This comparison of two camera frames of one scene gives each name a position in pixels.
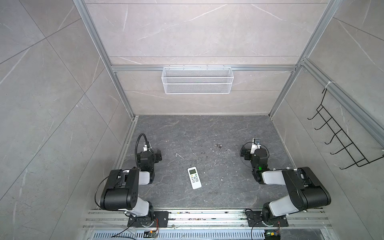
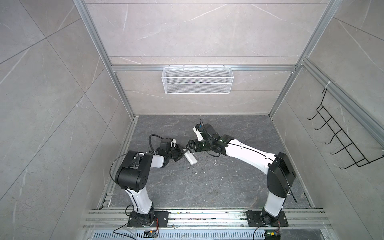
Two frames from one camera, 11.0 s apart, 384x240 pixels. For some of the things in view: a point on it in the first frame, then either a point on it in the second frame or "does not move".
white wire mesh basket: [197, 80] does not move
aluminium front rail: [205, 219] does not move
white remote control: [194, 178] to [191, 158]
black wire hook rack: [358, 160] does not move
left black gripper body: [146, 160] to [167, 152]
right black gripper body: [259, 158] to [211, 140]
